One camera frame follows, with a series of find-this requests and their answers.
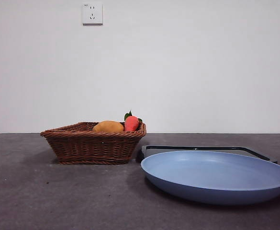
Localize blue round plate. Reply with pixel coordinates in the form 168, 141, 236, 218
140, 150, 280, 206

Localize red toy vegetable green leaves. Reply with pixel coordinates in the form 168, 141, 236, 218
123, 110, 143, 132

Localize black flat tray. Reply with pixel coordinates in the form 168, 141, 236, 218
136, 145, 278, 165

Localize brown wicker basket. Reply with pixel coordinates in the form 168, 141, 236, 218
40, 121, 147, 165

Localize white wall socket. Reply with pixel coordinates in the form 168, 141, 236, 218
82, 2, 104, 26

